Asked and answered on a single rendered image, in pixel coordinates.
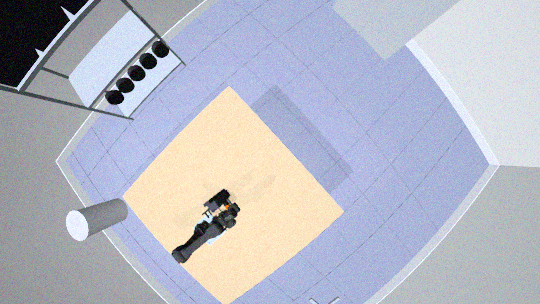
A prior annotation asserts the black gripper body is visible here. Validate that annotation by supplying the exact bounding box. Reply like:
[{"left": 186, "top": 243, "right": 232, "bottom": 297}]
[{"left": 212, "top": 202, "right": 240, "bottom": 220}]

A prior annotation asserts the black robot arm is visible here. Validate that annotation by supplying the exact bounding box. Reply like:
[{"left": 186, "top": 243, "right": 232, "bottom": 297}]
[{"left": 171, "top": 208, "right": 237, "bottom": 264}]

